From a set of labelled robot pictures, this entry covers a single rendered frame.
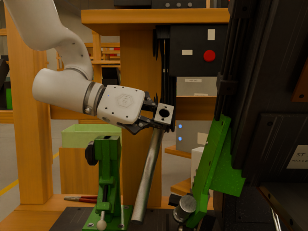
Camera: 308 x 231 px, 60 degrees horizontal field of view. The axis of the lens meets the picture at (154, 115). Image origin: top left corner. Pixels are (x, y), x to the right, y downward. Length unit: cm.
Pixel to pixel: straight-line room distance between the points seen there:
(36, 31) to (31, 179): 64
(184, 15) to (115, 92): 30
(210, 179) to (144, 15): 48
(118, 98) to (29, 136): 48
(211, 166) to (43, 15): 45
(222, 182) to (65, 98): 41
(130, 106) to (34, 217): 57
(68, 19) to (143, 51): 1065
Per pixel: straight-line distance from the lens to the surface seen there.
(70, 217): 96
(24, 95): 103
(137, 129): 64
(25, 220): 104
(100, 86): 67
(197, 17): 81
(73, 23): 1145
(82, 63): 73
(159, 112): 66
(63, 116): 108
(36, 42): 61
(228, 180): 60
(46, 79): 69
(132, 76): 91
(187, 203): 60
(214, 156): 56
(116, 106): 64
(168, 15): 80
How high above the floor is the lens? 136
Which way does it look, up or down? 9 degrees down
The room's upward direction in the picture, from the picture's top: straight up
